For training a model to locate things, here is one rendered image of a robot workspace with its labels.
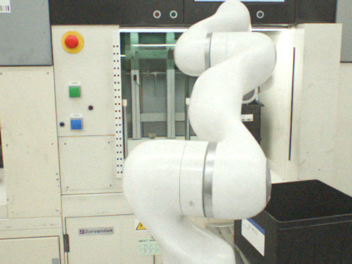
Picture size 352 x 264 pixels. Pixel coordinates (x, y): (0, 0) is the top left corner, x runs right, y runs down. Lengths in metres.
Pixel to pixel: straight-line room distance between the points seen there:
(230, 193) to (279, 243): 0.45
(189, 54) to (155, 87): 1.30
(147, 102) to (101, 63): 0.94
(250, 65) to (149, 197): 0.38
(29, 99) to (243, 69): 0.73
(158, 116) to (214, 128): 1.53
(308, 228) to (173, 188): 0.51
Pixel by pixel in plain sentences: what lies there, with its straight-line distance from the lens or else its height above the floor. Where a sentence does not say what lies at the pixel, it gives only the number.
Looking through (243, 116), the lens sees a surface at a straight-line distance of 1.61.
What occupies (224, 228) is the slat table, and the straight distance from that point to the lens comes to 1.42.
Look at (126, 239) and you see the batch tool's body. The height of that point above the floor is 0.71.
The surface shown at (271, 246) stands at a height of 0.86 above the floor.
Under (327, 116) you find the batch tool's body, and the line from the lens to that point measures 1.45.
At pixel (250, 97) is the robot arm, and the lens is 1.37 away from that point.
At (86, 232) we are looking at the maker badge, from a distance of 1.47.
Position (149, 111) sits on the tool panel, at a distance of 2.27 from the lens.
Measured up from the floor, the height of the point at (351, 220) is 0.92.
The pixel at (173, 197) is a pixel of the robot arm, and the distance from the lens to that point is 0.64.
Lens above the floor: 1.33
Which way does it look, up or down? 11 degrees down
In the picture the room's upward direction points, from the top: straight up
